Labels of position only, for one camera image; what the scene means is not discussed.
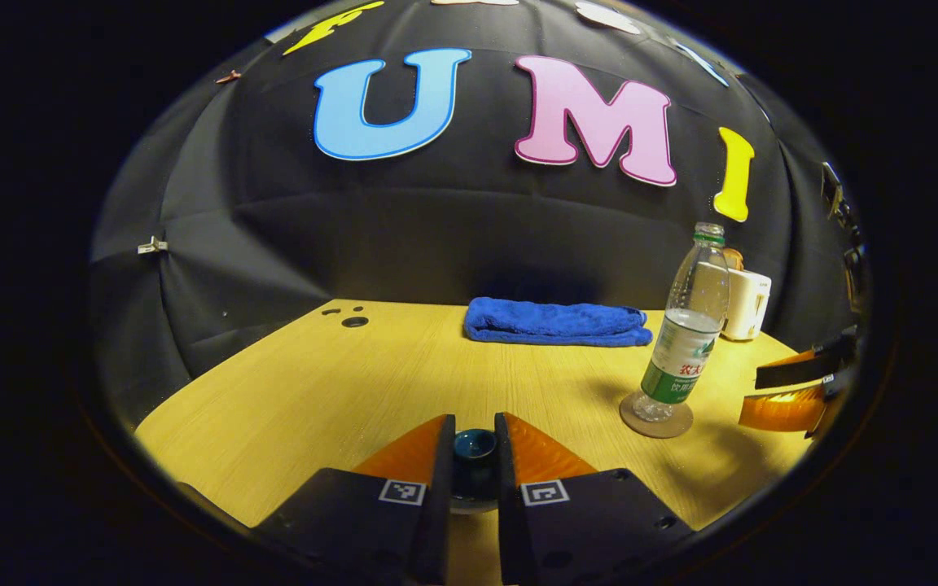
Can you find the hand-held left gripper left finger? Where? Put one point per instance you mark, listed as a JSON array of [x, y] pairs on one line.
[[443, 521]]

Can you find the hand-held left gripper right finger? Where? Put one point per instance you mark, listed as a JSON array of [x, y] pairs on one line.
[[506, 521]]

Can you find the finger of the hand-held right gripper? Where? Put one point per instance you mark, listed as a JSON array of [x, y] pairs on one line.
[[803, 368], [786, 411]]

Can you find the dark teal teacup lid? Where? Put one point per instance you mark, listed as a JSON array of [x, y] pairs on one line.
[[475, 448]]

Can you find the round brown coaster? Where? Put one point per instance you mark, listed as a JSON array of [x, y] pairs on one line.
[[672, 428]]

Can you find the clear plastic water bottle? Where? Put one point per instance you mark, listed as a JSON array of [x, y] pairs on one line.
[[689, 325]]

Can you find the white toaster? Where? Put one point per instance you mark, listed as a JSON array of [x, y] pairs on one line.
[[750, 305]]

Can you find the toast slice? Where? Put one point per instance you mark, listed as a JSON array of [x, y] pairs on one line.
[[734, 259]]

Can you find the folded blue towel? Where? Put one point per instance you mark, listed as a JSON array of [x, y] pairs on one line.
[[554, 321]]

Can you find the black backdrop cloth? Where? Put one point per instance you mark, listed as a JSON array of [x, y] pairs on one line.
[[436, 236]]

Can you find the white cloth clip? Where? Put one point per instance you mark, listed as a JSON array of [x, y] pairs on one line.
[[151, 245]]

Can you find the red cloth clip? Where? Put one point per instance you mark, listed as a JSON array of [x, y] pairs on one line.
[[229, 76]]

